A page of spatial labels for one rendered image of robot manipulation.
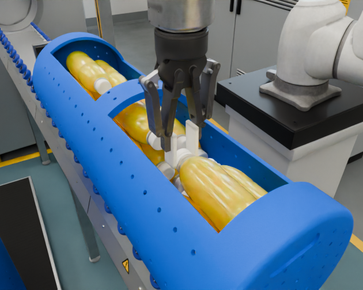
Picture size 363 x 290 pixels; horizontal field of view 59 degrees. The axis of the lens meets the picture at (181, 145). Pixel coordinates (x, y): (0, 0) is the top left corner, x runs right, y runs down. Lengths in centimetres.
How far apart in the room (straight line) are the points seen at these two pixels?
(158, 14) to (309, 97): 66
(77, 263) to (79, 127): 129
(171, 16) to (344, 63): 59
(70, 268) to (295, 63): 150
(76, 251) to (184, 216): 156
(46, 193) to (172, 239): 195
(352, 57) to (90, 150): 66
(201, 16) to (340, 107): 68
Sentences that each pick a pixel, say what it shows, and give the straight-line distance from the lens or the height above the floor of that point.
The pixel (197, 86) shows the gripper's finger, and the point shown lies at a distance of 50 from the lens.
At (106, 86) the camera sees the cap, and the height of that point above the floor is 116.
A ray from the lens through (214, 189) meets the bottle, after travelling 48.
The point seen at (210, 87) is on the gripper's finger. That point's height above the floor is 130.
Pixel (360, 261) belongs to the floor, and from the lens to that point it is 208.
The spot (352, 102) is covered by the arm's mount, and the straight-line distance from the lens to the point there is 108.
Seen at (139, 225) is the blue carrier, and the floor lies 114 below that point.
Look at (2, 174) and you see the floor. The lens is 265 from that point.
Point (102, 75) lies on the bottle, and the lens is 88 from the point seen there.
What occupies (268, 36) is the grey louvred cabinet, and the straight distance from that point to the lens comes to 247.
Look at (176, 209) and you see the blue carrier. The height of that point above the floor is 120.
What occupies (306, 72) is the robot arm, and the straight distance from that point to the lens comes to 97.
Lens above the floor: 153
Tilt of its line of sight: 36 degrees down
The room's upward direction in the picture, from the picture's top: straight up
